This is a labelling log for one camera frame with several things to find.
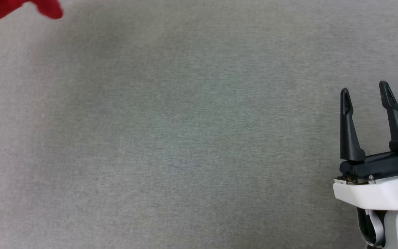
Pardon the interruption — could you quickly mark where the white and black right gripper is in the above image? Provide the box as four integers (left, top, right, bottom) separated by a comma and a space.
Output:
333, 81, 398, 211

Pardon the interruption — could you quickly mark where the grey fabric sofa cushion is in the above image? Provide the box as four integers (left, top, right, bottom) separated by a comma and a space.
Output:
0, 0, 398, 249

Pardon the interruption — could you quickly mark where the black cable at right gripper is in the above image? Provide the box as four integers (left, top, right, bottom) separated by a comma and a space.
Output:
356, 207, 387, 248

